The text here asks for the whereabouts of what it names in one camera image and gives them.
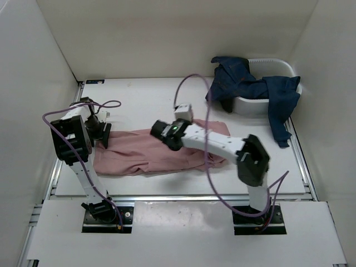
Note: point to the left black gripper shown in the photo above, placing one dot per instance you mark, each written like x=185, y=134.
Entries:
x=102, y=134

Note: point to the pink trousers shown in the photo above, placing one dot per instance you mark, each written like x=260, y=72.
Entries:
x=137, y=152

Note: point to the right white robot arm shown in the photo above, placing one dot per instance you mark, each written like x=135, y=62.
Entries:
x=248, y=154

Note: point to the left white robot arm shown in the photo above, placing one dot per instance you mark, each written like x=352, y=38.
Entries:
x=74, y=136

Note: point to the dark blue jeans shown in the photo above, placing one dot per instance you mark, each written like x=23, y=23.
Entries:
x=232, y=79

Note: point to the white plastic basket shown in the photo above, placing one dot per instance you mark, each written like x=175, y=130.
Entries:
x=272, y=75

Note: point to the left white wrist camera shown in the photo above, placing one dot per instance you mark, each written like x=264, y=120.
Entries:
x=102, y=116

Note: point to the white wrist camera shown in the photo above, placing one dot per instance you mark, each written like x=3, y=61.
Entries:
x=102, y=116
x=184, y=111

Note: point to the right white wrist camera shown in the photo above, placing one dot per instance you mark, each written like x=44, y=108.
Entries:
x=184, y=111

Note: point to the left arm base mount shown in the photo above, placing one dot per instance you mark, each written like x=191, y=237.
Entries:
x=122, y=218

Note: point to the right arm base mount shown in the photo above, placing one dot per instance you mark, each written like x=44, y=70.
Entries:
x=271, y=223

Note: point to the aluminium front rail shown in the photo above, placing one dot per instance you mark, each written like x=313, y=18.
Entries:
x=308, y=196

